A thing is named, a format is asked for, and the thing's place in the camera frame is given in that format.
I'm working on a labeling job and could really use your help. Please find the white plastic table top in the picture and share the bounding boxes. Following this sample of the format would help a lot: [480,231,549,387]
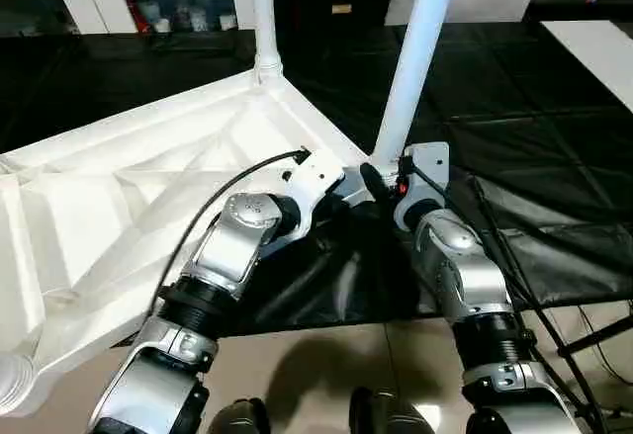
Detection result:
[0,67,380,418]

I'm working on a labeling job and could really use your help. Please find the white flat board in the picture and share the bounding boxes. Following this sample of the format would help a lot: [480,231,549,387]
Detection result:
[541,19,633,104]

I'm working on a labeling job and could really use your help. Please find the black stand leg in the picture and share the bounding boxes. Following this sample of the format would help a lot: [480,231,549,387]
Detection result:
[556,312,633,356]

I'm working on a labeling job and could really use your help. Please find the red bottle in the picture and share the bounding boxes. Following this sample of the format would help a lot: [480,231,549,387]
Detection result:
[126,1,145,31]

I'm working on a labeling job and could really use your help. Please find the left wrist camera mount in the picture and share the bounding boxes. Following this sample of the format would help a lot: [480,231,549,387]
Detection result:
[279,149,347,245]

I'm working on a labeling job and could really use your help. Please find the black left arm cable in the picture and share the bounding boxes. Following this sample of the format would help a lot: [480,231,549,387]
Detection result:
[147,145,313,316]

